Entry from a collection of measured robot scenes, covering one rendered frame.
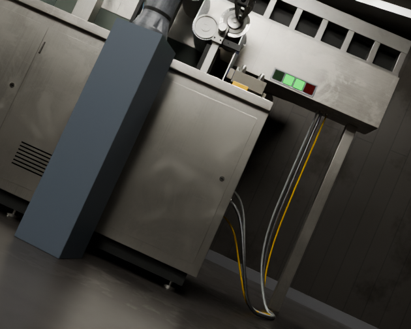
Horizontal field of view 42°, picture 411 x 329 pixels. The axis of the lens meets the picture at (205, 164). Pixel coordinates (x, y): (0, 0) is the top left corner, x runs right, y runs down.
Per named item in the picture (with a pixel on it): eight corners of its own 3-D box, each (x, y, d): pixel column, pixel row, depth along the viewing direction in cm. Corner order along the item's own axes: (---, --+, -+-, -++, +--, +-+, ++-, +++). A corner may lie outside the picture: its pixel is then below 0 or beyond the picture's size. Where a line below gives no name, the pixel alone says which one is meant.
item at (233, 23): (224, 16, 259) (239, 10, 259) (224, 17, 261) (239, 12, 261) (230, 30, 259) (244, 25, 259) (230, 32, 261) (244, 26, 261)
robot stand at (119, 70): (58, 258, 194) (162, 34, 200) (13, 235, 199) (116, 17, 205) (81, 258, 213) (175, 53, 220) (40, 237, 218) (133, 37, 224)
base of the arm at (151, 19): (158, 34, 203) (169, 10, 204) (124, 21, 207) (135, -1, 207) (169, 49, 218) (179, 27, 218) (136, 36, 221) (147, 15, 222)
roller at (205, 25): (189, 32, 260) (199, 10, 261) (191, 47, 286) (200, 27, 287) (212, 42, 260) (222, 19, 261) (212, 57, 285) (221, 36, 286)
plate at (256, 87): (230, 81, 255) (235, 69, 255) (228, 98, 295) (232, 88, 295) (261, 94, 254) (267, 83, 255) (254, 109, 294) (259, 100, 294)
